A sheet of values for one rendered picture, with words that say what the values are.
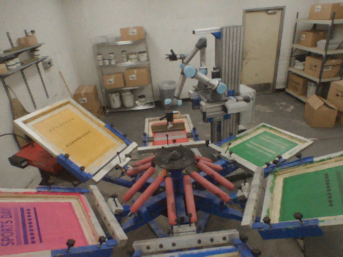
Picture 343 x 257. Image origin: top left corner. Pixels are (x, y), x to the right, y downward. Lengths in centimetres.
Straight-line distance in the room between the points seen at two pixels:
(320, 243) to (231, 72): 207
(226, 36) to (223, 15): 322
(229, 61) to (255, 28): 354
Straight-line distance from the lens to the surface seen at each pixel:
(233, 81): 311
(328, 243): 180
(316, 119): 524
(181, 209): 171
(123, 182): 217
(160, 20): 593
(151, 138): 254
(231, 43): 299
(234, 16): 623
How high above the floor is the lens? 226
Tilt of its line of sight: 27 degrees down
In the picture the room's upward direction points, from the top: 5 degrees counter-clockwise
